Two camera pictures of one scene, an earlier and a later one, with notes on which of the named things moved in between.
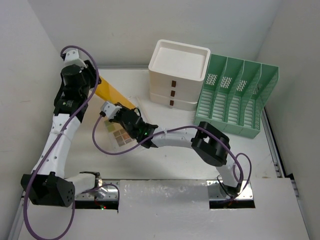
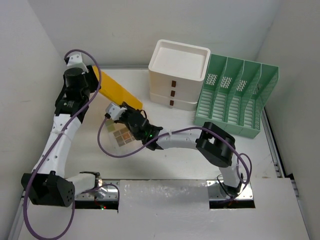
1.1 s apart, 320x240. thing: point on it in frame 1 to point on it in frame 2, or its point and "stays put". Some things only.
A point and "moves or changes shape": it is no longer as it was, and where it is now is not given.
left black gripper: [90, 73] stays put
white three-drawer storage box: [176, 71] stays put
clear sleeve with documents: [119, 138] stays put
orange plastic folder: [105, 90] moves or changes shape
